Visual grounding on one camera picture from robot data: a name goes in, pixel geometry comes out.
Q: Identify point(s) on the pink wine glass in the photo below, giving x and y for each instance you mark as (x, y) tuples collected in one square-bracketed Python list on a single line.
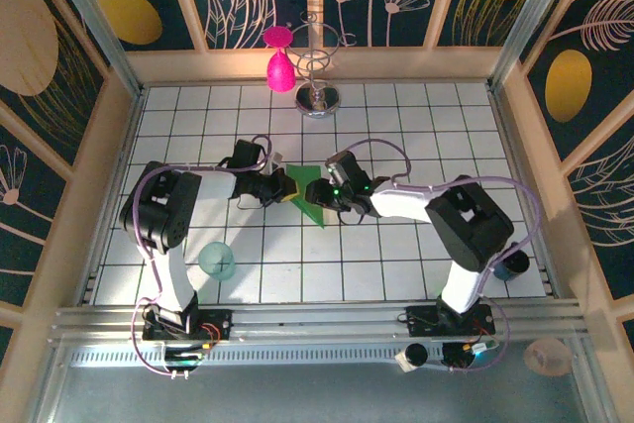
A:
[(281, 74)]

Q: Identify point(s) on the perforated metal strip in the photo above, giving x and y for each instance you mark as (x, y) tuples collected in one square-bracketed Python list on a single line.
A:
[(297, 356)]

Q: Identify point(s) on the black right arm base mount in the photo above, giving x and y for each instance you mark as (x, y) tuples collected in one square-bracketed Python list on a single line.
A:
[(421, 321)]

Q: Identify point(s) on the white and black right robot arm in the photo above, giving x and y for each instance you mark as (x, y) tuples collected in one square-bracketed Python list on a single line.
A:
[(470, 225)]

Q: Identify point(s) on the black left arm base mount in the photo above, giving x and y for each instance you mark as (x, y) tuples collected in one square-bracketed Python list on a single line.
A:
[(218, 321)]

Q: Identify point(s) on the black round knob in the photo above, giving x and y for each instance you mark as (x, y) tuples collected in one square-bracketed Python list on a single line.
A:
[(415, 354)]

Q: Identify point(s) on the teal translucent cup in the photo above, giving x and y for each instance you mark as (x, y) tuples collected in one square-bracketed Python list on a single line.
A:
[(217, 260)]

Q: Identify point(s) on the aluminium frame post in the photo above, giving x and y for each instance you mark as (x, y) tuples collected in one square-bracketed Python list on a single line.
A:
[(530, 22), (94, 22)]

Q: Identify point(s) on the pale pink translucent cup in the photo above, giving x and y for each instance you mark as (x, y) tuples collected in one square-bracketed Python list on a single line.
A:
[(547, 356)]

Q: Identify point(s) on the dark blue cup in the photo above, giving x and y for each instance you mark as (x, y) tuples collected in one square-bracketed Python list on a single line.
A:
[(512, 264)]

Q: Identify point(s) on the black controller board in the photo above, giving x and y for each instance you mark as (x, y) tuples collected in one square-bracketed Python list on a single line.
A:
[(185, 356), (465, 351)]

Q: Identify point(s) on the green cloth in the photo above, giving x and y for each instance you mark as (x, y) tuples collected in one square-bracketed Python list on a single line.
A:
[(302, 178)]

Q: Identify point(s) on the aluminium mounting rail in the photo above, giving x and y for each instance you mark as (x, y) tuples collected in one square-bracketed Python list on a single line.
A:
[(317, 319)]

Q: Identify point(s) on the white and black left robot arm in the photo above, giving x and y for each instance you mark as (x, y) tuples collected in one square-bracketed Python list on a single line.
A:
[(158, 210)]

